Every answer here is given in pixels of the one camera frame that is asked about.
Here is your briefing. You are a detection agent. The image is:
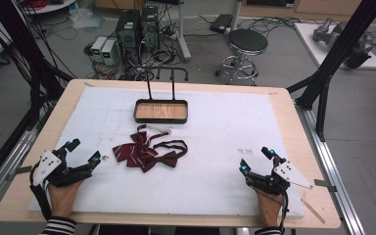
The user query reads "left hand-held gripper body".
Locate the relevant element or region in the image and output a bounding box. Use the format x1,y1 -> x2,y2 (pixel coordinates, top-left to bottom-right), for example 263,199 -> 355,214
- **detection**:
31,149 -> 95,189

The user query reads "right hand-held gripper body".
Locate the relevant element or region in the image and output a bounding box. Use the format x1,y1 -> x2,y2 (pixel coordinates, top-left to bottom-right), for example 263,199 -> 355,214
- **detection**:
245,161 -> 314,197

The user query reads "striped red bow tie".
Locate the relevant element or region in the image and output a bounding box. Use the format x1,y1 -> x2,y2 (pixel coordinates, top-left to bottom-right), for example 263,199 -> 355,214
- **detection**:
112,123 -> 172,169

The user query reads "black rack with wooden tray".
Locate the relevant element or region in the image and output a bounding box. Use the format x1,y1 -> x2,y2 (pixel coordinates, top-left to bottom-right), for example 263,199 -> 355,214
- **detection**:
133,66 -> 190,125

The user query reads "person's right hand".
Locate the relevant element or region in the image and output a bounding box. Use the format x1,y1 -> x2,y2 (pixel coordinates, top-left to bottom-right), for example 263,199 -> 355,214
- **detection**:
254,189 -> 285,229

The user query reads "white foam mat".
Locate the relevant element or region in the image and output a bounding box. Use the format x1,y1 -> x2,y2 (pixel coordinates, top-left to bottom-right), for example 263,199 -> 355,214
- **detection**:
28,86 -> 306,219

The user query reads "tan tape strip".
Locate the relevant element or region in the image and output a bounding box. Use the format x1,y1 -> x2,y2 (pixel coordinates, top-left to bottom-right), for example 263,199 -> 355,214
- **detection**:
301,198 -> 326,225

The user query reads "white power supply unit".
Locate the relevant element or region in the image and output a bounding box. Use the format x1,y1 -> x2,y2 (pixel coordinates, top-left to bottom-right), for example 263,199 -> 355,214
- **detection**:
90,36 -> 108,63
101,39 -> 118,67

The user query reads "black round stool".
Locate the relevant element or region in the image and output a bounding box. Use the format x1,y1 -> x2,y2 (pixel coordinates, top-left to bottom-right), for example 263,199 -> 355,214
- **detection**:
214,28 -> 269,86

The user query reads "white floor platform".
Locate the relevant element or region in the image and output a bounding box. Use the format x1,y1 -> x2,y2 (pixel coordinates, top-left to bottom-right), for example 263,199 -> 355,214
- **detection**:
293,22 -> 376,71

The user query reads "large black computer tower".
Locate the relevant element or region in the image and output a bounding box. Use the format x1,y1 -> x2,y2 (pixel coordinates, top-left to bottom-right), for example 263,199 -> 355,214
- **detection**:
115,9 -> 142,64

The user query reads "clear plastic bag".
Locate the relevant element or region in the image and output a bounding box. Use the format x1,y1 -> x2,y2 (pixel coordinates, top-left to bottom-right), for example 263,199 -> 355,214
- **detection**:
68,7 -> 106,31

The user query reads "black flat box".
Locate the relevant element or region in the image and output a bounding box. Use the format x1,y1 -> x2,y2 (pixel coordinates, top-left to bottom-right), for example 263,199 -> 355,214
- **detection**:
209,13 -> 234,34

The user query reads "white round table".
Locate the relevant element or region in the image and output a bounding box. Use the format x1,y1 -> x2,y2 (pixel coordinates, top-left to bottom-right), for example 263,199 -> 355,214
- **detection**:
21,0 -> 78,16

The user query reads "small black computer tower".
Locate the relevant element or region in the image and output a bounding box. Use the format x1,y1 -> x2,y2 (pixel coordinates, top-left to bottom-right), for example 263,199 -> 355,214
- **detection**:
140,5 -> 161,53

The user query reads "grey desk leg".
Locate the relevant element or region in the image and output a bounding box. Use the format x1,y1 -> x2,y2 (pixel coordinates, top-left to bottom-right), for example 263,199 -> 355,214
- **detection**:
175,0 -> 193,64

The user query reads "grey metal bracket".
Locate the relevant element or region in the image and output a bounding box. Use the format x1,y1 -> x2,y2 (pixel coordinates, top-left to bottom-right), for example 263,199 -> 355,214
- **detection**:
313,178 -> 338,194
5,164 -> 33,182

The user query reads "thick black gripper cable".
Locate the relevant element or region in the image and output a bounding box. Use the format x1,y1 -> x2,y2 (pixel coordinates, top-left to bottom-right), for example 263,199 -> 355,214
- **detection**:
28,169 -> 53,223

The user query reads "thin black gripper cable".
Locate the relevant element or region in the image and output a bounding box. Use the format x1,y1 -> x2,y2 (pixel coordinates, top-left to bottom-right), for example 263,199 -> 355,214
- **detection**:
278,190 -> 291,234

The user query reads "aluminium rail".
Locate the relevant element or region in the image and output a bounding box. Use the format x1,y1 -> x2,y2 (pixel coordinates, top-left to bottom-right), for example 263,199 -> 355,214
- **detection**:
294,99 -> 367,235
0,125 -> 48,214

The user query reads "black metal frame post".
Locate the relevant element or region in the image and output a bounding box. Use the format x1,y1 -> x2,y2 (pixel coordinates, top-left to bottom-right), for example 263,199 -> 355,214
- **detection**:
0,0 -> 74,131
286,0 -> 376,142

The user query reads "tangle of black floor cables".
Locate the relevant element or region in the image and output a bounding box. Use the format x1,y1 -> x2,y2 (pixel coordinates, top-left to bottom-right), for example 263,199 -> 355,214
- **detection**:
83,41 -> 183,81
236,15 -> 309,37

